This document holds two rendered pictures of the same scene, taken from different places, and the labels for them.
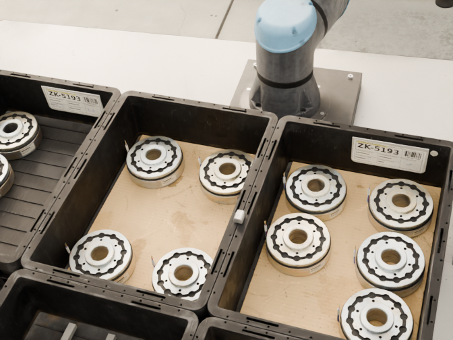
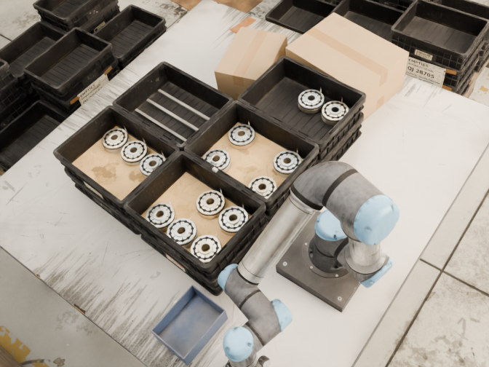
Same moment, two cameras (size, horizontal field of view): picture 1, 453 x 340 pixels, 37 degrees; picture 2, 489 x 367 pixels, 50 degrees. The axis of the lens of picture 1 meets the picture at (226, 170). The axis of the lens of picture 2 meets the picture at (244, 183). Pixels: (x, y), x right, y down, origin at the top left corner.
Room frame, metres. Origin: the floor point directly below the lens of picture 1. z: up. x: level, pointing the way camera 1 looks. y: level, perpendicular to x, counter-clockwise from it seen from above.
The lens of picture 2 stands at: (1.16, -0.99, 2.38)
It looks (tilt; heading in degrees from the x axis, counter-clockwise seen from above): 54 degrees down; 114
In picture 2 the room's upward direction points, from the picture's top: 11 degrees counter-clockwise
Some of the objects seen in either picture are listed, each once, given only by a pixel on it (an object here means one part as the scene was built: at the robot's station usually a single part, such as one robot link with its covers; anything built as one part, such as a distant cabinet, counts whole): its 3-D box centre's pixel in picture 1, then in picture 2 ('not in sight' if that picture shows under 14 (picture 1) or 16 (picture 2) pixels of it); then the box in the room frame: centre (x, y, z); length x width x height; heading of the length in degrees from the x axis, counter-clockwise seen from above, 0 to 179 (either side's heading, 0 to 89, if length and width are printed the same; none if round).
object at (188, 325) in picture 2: not in sight; (190, 324); (0.65, -0.49, 0.74); 0.20 x 0.15 x 0.07; 65
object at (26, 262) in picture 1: (158, 189); (250, 149); (0.71, 0.11, 0.92); 0.40 x 0.30 x 0.02; 155
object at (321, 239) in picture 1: (298, 239); (210, 202); (0.62, -0.10, 0.86); 0.10 x 0.10 x 0.01
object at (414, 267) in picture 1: (390, 259); (181, 231); (0.55, -0.23, 0.86); 0.10 x 0.10 x 0.01
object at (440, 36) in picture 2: not in sight; (432, 59); (1.35, 1.30, 0.37); 0.40 x 0.30 x 0.45; 158
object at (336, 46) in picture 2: not in sight; (344, 68); (0.96, 0.70, 0.80); 0.40 x 0.30 x 0.20; 148
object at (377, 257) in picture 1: (390, 257); (180, 230); (0.55, -0.23, 0.86); 0.05 x 0.05 x 0.01
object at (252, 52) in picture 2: not in sight; (252, 66); (0.56, 0.67, 0.78); 0.30 x 0.22 x 0.16; 83
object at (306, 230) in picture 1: (298, 237); (209, 202); (0.62, -0.10, 0.86); 0.05 x 0.05 x 0.01
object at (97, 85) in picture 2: not in sight; (96, 93); (-0.38, 0.73, 0.41); 0.31 x 0.02 x 0.16; 68
